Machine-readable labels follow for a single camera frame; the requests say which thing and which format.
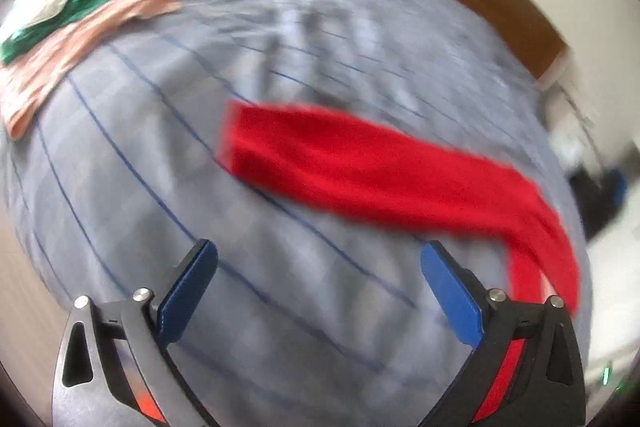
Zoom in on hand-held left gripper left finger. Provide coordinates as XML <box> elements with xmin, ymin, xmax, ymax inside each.
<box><xmin>51</xmin><ymin>238</ymin><xmax>221</xmax><ymax>427</ymax></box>

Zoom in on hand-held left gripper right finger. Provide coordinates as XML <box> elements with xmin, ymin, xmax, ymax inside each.
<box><xmin>415</xmin><ymin>240</ymin><xmax>587</xmax><ymax>427</ymax></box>

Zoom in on red sweater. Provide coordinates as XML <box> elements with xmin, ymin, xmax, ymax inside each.
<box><xmin>216</xmin><ymin>99</ymin><xmax>583</xmax><ymax>423</ymax></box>

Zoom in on blue checked bed cover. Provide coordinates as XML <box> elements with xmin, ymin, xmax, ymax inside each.
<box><xmin>0</xmin><ymin>0</ymin><xmax>593</xmax><ymax>427</ymax></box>

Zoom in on dark hanging jacket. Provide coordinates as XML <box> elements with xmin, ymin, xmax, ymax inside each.
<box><xmin>570</xmin><ymin>167</ymin><xmax>628</xmax><ymax>239</ymax></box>

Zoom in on white dresser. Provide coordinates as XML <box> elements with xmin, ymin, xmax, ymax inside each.
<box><xmin>539</xmin><ymin>57</ymin><xmax>608</xmax><ymax>168</ymax></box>

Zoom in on pink garment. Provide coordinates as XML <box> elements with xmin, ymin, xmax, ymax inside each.
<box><xmin>0</xmin><ymin>0</ymin><xmax>223</xmax><ymax>142</ymax></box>

